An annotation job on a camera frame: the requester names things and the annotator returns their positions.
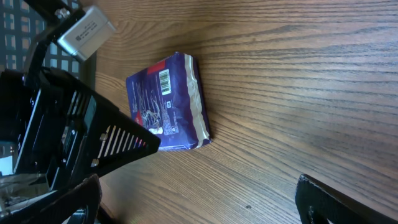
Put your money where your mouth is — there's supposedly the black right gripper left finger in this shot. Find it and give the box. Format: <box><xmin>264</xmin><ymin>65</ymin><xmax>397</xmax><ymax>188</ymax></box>
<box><xmin>1</xmin><ymin>174</ymin><xmax>102</xmax><ymax>224</ymax></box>

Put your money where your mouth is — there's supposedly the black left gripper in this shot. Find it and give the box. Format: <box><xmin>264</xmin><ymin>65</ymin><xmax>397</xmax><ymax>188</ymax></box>
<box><xmin>0</xmin><ymin>0</ymin><xmax>162</xmax><ymax>194</ymax></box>

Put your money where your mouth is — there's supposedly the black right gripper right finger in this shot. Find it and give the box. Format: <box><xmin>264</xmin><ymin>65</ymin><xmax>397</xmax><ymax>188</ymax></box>
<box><xmin>295</xmin><ymin>174</ymin><xmax>397</xmax><ymax>224</ymax></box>

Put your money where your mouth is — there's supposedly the purple sanitary pad pack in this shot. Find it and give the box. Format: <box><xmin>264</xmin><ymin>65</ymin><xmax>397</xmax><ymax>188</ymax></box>
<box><xmin>126</xmin><ymin>52</ymin><xmax>211</xmax><ymax>151</ymax></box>

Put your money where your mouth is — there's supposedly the grey plastic shopping basket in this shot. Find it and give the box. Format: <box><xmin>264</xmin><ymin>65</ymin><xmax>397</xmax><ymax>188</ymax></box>
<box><xmin>0</xmin><ymin>0</ymin><xmax>97</xmax><ymax>91</ymax></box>

